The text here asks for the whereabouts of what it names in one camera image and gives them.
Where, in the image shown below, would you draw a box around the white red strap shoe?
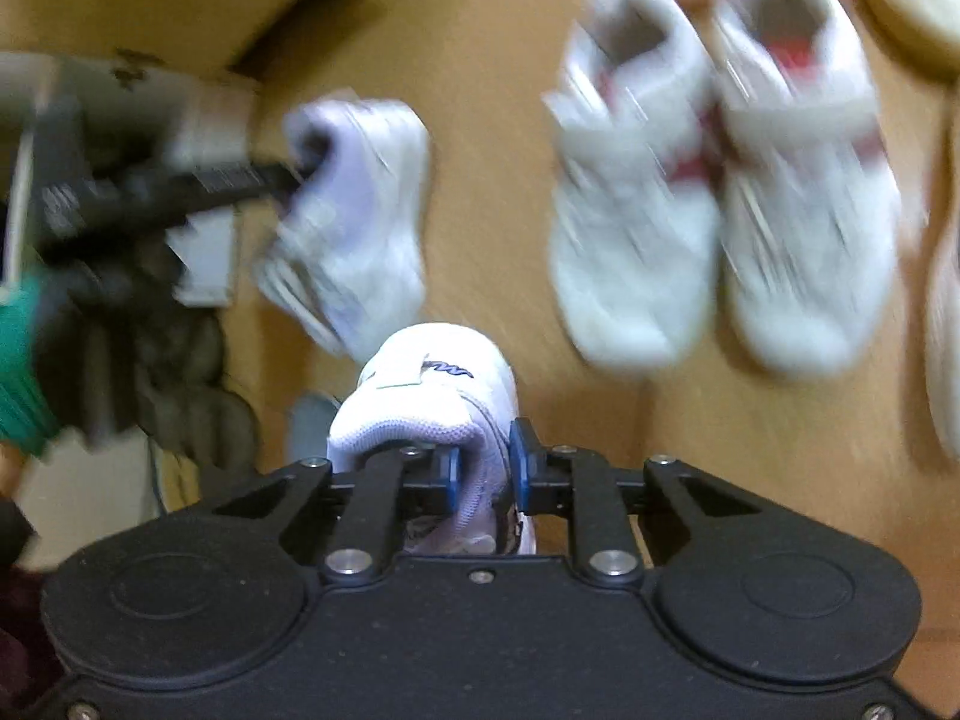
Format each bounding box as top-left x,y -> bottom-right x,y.
712,0 -> 905,380
544,0 -> 725,380

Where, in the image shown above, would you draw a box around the beige mesh velcro shoe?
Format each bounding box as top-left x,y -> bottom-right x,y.
855,0 -> 960,72

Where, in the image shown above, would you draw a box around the person's left hand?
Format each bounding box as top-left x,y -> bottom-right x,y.
41,240 -> 260,466

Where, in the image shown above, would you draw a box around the person's dark red pants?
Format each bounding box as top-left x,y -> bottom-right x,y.
0,570 -> 65,713

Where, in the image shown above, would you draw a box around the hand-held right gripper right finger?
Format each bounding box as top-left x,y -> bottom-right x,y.
508,418 -> 755,586

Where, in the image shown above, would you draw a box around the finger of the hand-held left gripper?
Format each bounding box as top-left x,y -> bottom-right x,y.
187,156 -> 332,202

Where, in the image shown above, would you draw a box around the cream knit shoe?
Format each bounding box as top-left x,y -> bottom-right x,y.
924,210 -> 960,462

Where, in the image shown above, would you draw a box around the white shoe cabinet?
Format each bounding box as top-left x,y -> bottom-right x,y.
0,51 -> 260,541

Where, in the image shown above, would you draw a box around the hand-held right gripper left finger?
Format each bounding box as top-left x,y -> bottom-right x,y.
214,444 -> 461,586

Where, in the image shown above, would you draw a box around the lavender white lace sneaker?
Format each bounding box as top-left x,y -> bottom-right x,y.
326,322 -> 537,557
251,99 -> 432,361

